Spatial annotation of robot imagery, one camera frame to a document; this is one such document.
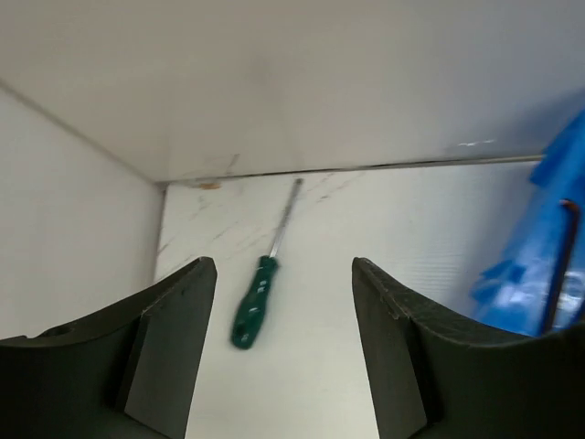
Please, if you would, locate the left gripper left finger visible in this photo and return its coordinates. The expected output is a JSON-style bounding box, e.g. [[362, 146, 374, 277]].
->
[[1, 257, 216, 438]]

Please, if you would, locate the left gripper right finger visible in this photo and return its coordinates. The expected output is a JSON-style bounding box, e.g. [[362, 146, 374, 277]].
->
[[352, 258, 584, 438]]

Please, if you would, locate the large green-handled screwdriver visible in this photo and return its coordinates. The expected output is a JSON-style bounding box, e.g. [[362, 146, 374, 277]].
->
[[230, 178, 303, 349]]

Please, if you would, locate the brown hex key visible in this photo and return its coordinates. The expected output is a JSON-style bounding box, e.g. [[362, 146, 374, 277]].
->
[[539, 198, 580, 336]]

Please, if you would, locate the blue three-compartment plastic bin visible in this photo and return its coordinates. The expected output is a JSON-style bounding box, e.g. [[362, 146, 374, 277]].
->
[[471, 113, 584, 337]]

